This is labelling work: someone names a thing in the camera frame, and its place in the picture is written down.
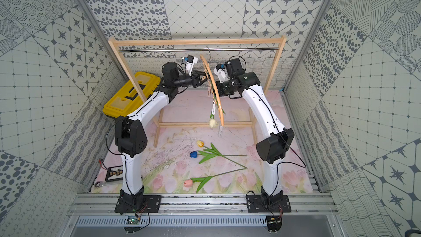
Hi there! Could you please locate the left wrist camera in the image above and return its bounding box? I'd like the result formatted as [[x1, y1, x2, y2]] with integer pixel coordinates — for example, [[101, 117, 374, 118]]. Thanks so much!
[[183, 55, 198, 76]]

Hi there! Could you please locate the right controller board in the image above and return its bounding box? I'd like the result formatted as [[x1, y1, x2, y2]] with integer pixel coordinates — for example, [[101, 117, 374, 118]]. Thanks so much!
[[266, 216, 282, 234]]

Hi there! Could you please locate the pink tulip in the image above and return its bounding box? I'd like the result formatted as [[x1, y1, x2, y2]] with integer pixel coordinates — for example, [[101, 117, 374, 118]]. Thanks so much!
[[183, 168, 246, 193]]

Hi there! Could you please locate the left controller board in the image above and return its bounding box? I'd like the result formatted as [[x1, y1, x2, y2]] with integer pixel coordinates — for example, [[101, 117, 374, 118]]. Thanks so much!
[[123, 216, 142, 234]]

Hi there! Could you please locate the yellow tulip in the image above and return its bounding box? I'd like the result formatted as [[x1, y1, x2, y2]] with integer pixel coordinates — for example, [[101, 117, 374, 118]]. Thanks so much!
[[196, 140, 247, 169]]

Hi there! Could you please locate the aluminium rail base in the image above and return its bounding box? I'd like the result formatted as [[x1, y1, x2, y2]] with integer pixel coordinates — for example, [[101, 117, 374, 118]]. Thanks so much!
[[67, 193, 339, 216]]

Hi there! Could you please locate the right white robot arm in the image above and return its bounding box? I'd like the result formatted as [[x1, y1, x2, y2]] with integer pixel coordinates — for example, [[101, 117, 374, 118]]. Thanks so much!
[[214, 57, 294, 204]]

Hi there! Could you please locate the blue tulip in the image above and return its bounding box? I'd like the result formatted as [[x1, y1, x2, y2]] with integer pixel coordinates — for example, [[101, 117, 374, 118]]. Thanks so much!
[[189, 151, 246, 163]]

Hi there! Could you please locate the wooden clothes hanger with clips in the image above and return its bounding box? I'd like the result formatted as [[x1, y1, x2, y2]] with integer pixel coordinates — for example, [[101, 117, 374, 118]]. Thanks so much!
[[200, 54, 224, 137]]

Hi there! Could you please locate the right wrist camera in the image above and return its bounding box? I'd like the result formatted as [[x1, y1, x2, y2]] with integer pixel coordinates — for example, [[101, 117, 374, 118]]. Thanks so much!
[[213, 64, 229, 83]]

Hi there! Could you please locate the small black parts box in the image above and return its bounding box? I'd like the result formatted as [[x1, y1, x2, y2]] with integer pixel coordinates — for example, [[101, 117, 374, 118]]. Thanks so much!
[[105, 166, 124, 182]]

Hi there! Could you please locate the yellow black toolbox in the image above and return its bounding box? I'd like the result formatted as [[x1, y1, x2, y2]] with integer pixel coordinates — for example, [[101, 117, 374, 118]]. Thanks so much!
[[103, 71, 161, 118]]

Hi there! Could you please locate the white tulip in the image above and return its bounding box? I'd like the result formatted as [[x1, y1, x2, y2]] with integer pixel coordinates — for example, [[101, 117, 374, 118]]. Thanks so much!
[[209, 99, 225, 128]]

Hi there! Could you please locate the floral pink table mat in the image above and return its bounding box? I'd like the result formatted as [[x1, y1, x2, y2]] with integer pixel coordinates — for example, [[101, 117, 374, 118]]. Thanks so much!
[[90, 89, 315, 194]]

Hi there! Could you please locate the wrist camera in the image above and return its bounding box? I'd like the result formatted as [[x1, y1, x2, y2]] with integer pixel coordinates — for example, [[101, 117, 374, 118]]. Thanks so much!
[[213, 64, 229, 83], [183, 55, 198, 76]]

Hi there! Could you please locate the controller board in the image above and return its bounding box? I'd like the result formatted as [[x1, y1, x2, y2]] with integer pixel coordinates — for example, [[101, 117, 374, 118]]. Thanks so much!
[[266, 216, 282, 234], [123, 216, 142, 234]]

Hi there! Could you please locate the wooden clothes rack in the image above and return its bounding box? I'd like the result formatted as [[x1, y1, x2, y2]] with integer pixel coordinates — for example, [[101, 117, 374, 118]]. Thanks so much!
[[109, 36, 294, 146]]

